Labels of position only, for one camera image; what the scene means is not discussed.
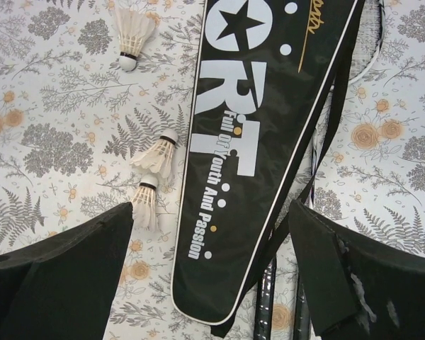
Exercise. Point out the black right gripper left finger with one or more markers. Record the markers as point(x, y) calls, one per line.
point(63, 287)

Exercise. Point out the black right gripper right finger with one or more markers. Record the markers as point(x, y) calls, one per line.
point(356, 287)

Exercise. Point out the white feather shuttlecock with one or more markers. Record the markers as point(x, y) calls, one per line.
point(144, 203)
point(158, 158)
point(134, 29)

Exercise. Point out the black badminton racket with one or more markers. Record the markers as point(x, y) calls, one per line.
point(264, 306)

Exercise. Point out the white badminton racket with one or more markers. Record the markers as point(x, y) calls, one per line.
point(360, 56)

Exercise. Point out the floral tablecloth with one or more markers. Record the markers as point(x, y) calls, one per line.
point(71, 119)

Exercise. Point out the black racket cover bag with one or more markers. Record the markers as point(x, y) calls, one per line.
point(264, 71)

